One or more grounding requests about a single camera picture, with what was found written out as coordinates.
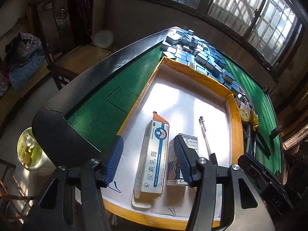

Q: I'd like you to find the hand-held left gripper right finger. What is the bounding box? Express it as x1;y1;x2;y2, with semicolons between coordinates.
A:
173;135;276;231

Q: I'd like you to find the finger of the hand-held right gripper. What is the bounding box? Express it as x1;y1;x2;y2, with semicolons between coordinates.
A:
238;152;284;193

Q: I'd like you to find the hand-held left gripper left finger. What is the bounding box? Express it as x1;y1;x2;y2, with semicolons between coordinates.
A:
23;136;124;231

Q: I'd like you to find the white paint marker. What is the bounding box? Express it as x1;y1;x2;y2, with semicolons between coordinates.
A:
245;125;257;158

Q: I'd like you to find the black charger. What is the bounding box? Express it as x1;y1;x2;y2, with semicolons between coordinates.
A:
269;126;282;139

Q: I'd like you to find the golden foil packet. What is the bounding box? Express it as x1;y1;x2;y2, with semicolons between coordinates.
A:
249;110;261;131

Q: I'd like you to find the yellow key fob with keyring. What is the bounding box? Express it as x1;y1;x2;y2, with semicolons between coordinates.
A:
238;108;251;123

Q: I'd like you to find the yellow-taped white cardboard tray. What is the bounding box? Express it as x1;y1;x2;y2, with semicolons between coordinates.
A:
102;56;244;230

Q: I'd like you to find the small medicine box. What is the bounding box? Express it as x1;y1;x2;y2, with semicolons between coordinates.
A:
167;133;198;186

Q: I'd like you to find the long white blue ointment carton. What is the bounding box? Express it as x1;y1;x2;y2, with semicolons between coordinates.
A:
131;111;170;208

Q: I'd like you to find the black pen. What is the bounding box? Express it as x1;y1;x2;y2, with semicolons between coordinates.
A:
198;116;218;165

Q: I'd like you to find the green mahjong table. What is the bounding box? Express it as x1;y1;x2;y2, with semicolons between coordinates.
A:
31;26;284;181

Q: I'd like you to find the round table control panel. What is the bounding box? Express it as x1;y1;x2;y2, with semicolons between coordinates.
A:
234;92;253;112

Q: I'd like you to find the glass cup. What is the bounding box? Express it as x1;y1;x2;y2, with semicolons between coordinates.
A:
24;134;36;148
18;148;33;164

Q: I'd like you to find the pile of blue mahjong tiles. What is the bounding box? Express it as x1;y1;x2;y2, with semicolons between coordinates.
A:
161;29;241;94

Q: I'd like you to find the patterned quilted cloth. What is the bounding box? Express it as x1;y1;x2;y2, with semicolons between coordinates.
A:
6;32;50;90

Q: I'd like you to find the carved wooden chair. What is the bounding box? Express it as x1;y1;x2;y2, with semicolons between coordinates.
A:
26;0;115;90

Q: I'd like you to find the dark red cloth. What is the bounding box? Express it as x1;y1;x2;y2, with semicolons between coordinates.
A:
68;0;94;45

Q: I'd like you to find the barred window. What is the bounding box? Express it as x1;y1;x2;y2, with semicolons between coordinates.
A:
106;0;304;73

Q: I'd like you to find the brown wooden frame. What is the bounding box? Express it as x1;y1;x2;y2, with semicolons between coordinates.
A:
0;159;36;224

